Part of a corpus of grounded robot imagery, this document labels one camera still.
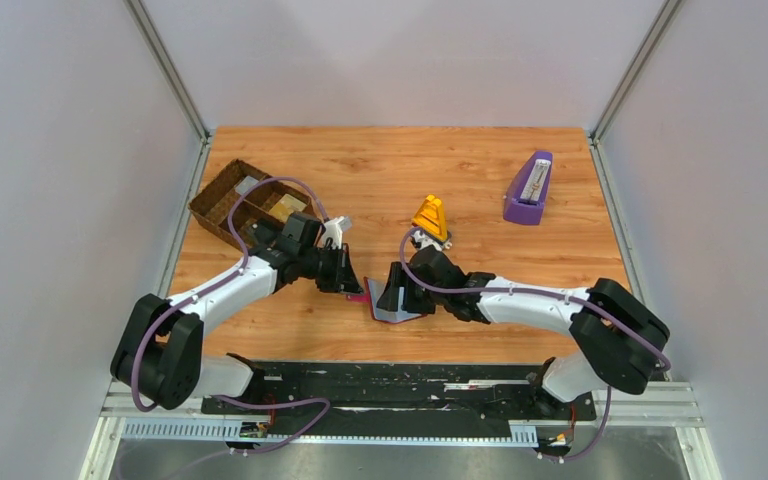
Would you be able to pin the red leather card holder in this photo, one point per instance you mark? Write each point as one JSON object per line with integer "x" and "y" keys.
{"x": 383, "y": 305}

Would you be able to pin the silver card in basket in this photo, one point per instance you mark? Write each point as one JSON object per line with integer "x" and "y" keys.
{"x": 245, "y": 185}

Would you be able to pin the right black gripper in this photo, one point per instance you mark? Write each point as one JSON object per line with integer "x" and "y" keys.
{"x": 415, "y": 289}

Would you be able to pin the black VIP card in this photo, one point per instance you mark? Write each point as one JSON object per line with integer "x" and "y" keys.
{"x": 251, "y": 234}

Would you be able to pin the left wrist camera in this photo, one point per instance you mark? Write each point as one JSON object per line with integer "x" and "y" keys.
{"x": 334, "y": 230}

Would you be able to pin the gold card in basket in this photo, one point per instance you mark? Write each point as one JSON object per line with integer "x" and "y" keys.
{"x": 286, "y": 206}

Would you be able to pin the white slotted cable duct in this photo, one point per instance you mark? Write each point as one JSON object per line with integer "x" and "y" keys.
{"x": 520, "y": 435}

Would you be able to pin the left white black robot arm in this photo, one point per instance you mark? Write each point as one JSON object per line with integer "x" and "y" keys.
{"x": 160, "y": 353}

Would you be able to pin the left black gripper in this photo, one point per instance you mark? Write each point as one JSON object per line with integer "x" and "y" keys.
{"x": 334, "y": 269}

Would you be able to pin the brown woven divided basket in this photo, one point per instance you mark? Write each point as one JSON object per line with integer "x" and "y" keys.
{"x": 224, "y": 213}

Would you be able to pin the purple metronome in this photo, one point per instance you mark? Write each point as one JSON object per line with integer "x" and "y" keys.
{"x": 525, "y": 198}

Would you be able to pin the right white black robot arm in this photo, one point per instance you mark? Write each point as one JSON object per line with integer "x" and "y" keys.
{"x": 620, "y": 341}

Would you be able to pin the yellow toy truck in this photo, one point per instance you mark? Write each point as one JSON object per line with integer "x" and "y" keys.
{"x": 430, "y": 218}

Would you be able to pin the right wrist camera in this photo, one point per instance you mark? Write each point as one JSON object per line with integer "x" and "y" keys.
{"x": 420, "y": 240}

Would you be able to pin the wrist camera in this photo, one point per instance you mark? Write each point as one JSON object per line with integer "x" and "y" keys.
{"x": 334, "y": 230}
{"x": 420, "y": 240}

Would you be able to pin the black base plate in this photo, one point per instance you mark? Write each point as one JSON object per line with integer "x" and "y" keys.
{"x": 405, "y": 398}

